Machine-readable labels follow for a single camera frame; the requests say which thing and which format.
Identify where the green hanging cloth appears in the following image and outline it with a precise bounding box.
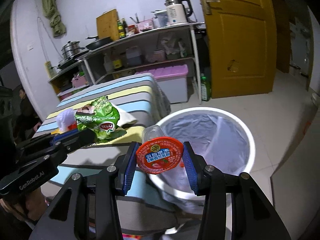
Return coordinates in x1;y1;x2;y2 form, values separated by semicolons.
41;0;67;38

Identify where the yellow wooden door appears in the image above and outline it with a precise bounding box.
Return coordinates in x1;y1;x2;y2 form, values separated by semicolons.
194;0;277;99

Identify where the white plastic bottle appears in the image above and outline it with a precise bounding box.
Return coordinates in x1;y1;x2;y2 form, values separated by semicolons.
104;54;114;72

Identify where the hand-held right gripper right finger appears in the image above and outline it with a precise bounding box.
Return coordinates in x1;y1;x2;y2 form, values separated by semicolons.
182;141;292;240

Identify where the storage box with pink lid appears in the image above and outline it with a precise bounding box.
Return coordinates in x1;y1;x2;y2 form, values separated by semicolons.
135;64;188;105

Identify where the white plastic bag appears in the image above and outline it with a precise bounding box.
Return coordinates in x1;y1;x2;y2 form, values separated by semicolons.
160;37;188;58

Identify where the green plastic bottle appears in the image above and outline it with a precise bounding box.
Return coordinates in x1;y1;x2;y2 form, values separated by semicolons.
200;74;212;102

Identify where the white crumpled tissue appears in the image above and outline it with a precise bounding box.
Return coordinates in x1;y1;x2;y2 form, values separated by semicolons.
56;109;77;132

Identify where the beige wrapper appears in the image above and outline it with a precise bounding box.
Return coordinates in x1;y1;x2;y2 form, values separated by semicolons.
110;102;140;130

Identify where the jelly cup with red lid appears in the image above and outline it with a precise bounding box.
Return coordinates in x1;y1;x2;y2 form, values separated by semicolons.
136;125;185;175

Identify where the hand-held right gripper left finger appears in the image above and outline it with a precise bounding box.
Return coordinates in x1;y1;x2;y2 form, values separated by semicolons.
29;142;140;240

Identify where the person's left forearm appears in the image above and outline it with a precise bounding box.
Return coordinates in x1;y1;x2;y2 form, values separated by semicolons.
0;214;38;240

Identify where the person's left hand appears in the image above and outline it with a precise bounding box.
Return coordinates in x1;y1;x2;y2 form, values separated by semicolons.
0;197;48;228

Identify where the striped tablecloth table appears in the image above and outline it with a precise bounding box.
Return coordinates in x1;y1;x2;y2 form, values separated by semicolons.
32;73;180;235

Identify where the wooden cutting board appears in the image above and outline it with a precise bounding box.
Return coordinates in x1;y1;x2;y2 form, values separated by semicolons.
96;9;120;41

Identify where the steel steamer pot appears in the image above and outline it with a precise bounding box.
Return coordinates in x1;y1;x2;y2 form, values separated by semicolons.
61;41;85;58

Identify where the clear blender jug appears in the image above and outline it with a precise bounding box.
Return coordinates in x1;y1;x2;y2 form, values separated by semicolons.
154;10;168;28

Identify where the grey plastic jug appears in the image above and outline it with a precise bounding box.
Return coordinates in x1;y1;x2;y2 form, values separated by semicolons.
126;46;143;67

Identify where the black frying pan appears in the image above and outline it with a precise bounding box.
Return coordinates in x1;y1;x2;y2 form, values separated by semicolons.
85;36;113;50

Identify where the pink basket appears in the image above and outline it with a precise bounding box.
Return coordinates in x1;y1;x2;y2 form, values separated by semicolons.
71;74;90;88

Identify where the black wok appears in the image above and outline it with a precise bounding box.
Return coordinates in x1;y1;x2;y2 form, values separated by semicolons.
51;59;75;70

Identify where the white electric kettle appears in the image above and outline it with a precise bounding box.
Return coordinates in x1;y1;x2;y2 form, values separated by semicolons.
164;0;193;26

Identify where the pink container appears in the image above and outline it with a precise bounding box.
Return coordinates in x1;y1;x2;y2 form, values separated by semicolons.
147;50;165;62

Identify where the white shelf rack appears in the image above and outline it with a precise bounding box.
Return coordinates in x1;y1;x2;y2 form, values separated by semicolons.
76;21;207;105

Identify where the low wooden cabinet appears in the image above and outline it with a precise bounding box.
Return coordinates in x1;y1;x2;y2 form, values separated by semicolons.
48;60;94;100

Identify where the white bin with plastic liner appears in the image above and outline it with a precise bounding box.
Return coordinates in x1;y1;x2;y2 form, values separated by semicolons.
147;107;256;235

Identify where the oil bottle with yellow label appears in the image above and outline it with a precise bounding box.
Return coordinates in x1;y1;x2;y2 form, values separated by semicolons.
112;50;122;70

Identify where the metal door handle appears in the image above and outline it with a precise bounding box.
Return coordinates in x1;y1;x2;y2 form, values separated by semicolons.
201;0;220;15

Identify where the green snack bag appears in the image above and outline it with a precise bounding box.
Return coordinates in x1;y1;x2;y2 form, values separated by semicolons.
75;96;121;143

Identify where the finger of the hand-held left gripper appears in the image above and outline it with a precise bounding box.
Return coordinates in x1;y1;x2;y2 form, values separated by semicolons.
17;129;97;167
15;132;77;151

